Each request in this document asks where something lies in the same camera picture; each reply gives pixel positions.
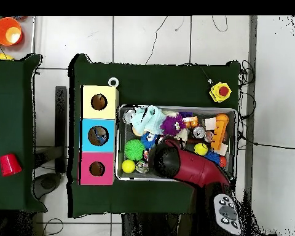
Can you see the mint green cloth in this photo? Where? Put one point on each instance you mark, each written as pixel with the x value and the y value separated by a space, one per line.
pixel 147 120

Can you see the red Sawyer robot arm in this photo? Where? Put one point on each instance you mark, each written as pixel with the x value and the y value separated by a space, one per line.
pixel 194 167

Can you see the wooden three-hole box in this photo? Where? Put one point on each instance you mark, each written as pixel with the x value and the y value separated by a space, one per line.
pixel 98 115

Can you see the green spiky ball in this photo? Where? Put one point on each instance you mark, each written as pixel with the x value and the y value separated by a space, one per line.
pixel 134 150

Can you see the purple spiky ball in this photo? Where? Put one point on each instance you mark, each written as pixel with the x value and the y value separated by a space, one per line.
pixel 172 125

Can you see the dark green table cloth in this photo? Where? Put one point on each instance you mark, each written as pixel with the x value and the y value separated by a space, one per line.
pixel 162 86
pixel 9 110

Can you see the silver drink can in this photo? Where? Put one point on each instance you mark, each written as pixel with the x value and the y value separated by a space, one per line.
pixel 199 132

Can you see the yellow smiley ball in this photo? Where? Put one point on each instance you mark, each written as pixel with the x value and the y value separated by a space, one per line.
pixel 201 149

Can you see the blue spiky ball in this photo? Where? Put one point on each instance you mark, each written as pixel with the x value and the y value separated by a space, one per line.
pixel 212 156

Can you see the long orange toy brick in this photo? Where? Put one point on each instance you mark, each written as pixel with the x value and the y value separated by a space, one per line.
pixel 220 131

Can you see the yellow emergency stop button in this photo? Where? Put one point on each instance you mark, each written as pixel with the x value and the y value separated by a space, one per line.
pixel 220 92

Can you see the black stand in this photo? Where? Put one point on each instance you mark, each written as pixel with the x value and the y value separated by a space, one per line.
pixel 61 127

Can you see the red plastic cup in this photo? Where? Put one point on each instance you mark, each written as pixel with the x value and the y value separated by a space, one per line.
pixel 10 165

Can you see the yellow green plastic toy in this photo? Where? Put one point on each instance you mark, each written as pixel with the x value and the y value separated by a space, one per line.
pixel 2 56

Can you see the orange plastic cup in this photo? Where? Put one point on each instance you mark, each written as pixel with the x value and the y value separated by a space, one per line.
pixel 1 30

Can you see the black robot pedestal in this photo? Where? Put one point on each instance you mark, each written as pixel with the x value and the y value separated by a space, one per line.
pixel 142 226

